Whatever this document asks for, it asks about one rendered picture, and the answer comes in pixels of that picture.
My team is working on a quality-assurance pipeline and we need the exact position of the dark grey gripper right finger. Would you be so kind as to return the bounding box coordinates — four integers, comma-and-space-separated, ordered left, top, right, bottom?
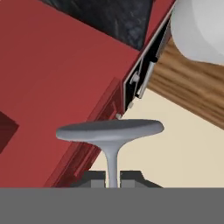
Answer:
118, 170, 164, 189

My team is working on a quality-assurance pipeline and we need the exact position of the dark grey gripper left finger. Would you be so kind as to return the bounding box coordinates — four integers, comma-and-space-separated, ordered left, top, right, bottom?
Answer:
69, 170, 107, 189

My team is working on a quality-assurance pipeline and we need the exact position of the red panelled cabinet door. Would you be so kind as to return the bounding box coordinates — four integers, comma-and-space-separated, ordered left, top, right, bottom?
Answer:
43, 76, 127, 189

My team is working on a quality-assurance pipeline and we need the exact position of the red kitchen cabinet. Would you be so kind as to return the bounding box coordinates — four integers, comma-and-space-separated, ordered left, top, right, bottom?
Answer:
0, 0, 179, 189

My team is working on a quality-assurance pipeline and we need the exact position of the black appliance front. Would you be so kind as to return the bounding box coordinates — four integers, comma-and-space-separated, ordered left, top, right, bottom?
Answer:
122, 18, 172, 116

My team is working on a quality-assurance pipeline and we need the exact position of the white round object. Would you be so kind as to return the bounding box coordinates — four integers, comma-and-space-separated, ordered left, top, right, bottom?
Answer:
170, 0, 224, 67

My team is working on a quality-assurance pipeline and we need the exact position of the grey appliance handle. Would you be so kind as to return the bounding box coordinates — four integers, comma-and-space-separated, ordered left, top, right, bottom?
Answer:
135, 57, 158, 100

